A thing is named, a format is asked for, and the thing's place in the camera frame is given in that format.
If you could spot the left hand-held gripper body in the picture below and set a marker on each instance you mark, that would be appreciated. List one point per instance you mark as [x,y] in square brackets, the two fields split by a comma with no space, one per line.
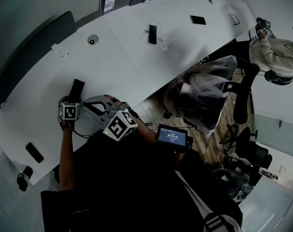
[69,112]

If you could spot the small black monitor screen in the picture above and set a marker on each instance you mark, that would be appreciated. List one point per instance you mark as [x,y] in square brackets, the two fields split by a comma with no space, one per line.
[171,135]

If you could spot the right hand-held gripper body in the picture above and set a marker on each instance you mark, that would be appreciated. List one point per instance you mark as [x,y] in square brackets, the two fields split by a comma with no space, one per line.
[119,127]

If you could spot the person's left forearm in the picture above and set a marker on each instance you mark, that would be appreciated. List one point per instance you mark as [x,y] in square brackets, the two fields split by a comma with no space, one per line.
[67,158]

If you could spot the black smartphone with pale frame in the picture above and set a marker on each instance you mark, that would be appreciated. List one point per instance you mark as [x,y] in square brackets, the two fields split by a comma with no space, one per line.
[198,20]

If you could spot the black rimmed eyeglasses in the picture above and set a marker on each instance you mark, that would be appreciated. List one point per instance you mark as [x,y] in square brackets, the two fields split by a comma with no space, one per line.
[233,17]

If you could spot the plastic covered chair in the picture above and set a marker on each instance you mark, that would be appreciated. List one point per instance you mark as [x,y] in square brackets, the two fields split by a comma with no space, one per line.
[197,93]
[233,182]

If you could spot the black rectangular device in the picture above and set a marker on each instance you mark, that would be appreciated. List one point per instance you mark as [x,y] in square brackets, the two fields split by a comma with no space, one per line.
[76,88]

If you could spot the black mesh office chair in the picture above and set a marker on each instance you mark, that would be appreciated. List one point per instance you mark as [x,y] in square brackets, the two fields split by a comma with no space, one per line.
[255,151]

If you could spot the person in dark shirt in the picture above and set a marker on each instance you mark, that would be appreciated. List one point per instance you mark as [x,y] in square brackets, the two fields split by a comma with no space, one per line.
[124,178]

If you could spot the person's right forearm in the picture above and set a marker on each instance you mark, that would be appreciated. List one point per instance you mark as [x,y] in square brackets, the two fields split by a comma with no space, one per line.
[146,130]

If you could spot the person's right hand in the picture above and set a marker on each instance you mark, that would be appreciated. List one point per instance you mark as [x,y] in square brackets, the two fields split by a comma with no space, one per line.
[112,98]

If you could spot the small black capped bottle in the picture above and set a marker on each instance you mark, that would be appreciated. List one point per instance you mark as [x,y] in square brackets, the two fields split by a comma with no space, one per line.
[25,178]

